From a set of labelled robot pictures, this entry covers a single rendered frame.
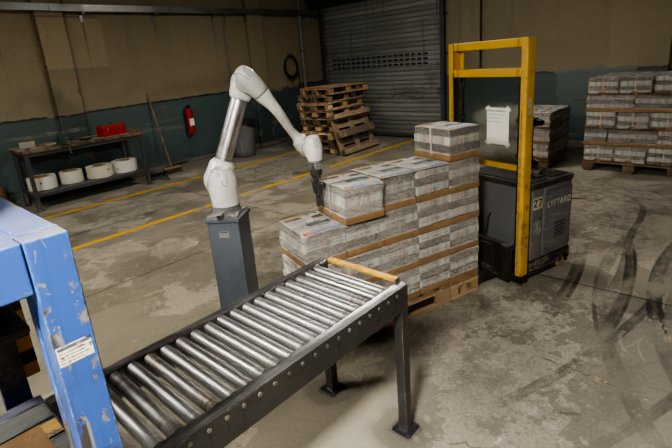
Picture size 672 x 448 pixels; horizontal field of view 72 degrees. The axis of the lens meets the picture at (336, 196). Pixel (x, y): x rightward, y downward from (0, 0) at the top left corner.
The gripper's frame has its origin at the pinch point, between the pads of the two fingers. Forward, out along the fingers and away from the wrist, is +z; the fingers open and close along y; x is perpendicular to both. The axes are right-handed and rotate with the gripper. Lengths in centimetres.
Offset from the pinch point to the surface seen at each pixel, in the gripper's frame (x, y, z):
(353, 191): -12.1, -22.9, -7.9
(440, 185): -85, -19, 4
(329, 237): 4.8, -18.9, 18.3
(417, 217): -65, -18, 23
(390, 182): -43.7, -17.6, -6.2
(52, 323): 139, -160, -43
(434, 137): -95, -3, -26
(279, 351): 78, -109, 17
